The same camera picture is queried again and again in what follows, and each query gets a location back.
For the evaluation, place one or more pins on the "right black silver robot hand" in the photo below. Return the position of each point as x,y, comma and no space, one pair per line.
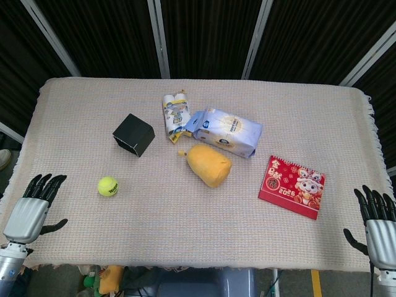
379,235

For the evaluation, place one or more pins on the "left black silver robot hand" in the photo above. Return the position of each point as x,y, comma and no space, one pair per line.
26,216

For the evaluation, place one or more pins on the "yellow tennis ball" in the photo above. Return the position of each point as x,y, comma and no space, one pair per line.
108,186

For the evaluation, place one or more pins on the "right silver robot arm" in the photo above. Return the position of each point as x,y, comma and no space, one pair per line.
388,284

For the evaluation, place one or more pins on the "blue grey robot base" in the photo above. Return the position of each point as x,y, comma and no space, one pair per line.
207,283

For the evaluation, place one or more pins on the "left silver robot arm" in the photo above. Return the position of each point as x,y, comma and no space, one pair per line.
10,261

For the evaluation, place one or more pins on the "small black cardboard box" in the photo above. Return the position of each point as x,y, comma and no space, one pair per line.
133,131

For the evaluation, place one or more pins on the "white shoe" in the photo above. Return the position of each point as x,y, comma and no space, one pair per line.
4,158

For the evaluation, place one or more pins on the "yellow floor tape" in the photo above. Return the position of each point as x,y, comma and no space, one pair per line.
316,283

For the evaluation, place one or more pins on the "green plush toy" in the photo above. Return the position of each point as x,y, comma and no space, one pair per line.
91,282

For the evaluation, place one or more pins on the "red 2026 desk calendar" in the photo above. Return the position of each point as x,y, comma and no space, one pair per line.
294,188

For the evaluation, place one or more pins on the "orange plush toy under table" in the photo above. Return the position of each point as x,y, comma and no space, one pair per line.
111,280

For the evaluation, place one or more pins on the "white table leg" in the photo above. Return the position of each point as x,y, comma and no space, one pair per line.
276,283

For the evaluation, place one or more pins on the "beige woven tablecloth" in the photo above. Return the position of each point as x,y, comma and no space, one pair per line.
198,222

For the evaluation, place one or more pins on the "white snack packet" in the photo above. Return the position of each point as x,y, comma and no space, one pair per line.
176,117

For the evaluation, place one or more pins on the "yellow plush toy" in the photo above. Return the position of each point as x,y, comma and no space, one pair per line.
210,167

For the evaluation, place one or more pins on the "pale blue tissue pack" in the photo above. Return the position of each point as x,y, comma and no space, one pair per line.
227,131

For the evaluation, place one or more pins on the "white partition frame post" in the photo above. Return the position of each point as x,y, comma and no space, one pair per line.
368,58
159,37
256,38
52,38
10,131

